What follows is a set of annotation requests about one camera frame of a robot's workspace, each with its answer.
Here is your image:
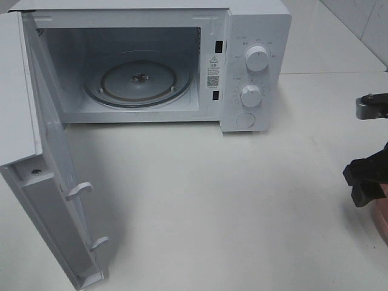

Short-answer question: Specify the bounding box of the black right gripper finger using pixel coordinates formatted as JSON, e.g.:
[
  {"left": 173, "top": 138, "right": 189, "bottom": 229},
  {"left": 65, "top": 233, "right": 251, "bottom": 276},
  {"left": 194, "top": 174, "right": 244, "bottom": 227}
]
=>
[
  {"left": 343, "top": 151, "right": 387, "bottom": 186},
  {"left": 351, "top": 181, "right": 387, "bottom": 207}
]

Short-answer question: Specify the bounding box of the pink round plate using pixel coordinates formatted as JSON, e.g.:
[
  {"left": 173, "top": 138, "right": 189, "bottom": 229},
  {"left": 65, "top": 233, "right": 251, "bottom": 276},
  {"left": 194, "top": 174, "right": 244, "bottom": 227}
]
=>
[{"left": 373, "top": 184, "right": 388, "bottom": 244}]

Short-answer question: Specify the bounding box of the white round door button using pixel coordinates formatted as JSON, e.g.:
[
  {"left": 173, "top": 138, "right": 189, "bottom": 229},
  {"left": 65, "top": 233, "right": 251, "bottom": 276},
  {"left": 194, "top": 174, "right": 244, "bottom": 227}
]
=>
[{"left": 236, "top": 113, "right": 255, "bottom": 127}]

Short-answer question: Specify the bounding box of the white microwave door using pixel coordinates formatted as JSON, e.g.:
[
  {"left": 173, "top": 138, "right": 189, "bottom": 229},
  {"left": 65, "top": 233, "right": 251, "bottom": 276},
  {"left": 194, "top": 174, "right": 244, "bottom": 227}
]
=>
[{"left": 1, "top": 11, "right": 107, "bottom": 290}]

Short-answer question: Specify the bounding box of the white lower microwave knob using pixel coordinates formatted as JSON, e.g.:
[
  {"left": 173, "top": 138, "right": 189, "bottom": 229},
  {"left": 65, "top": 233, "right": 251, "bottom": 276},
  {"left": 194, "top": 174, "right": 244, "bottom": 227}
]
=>
[{"left": 240, "top": 85, "right": 263, "bottom": 107}]

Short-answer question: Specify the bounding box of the white microwave knob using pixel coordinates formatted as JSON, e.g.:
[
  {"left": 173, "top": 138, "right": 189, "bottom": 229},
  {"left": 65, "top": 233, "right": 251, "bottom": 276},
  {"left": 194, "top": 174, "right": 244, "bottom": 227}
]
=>
[
  {"left": 240, "top": 85, "right": 263, "bottom": 107},
  {"left": 244, "top": 44, "right": 270, "bottom": 72}
]

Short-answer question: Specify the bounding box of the white upper microwave knob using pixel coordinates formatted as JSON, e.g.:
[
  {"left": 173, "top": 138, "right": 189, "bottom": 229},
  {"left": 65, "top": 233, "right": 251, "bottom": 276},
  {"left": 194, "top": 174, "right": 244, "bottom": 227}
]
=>
[{"left": 244, "top": 44, "right": 270, "bottom": 72}]

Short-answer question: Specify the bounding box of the white microwave oven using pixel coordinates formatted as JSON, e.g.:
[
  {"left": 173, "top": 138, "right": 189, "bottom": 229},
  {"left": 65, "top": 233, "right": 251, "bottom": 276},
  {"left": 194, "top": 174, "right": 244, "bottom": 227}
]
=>
[{"left": 10, "top": 1, "right": 292, "bottom": 132}]

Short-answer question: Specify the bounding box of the white warning label sticker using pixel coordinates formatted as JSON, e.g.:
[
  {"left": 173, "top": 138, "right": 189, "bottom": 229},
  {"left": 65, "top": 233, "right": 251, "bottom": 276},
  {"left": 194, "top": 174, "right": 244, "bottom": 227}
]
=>
[{"left": 205, "top": 54, "right": 222, "bottom": 89}]

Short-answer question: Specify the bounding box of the glass microwave turntable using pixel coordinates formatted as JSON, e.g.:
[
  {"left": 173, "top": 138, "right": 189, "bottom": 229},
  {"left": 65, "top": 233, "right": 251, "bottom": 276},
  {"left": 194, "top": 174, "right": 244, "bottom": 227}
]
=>
[{"left": 84, "top": 59, "right": 192, "bottom": 109}]

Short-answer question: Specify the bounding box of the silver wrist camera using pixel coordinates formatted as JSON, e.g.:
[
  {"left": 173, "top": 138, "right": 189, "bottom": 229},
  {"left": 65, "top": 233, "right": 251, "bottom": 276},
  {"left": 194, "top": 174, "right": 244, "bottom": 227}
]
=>
[{"left": 356, "top": 93, "right": 387, "bottom": 120}]

